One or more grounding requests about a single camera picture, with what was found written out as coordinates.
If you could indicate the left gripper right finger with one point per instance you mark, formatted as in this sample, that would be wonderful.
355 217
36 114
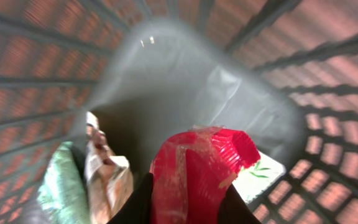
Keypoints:
233 210

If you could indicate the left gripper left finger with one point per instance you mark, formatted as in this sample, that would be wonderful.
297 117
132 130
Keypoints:
137 208

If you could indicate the white cosmetic tube gold cap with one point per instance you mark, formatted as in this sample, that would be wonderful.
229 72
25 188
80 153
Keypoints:
255 180

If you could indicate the beige mushroom pouch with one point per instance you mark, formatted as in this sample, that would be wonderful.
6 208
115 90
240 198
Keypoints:
109 180

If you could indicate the red orange pasta package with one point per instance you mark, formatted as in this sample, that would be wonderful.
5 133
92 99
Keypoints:
193 170

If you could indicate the teal snack packet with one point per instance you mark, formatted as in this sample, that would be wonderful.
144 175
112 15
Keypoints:
62 195

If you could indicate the grey plastic shopping basket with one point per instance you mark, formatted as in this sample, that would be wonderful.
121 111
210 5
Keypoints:
286 72

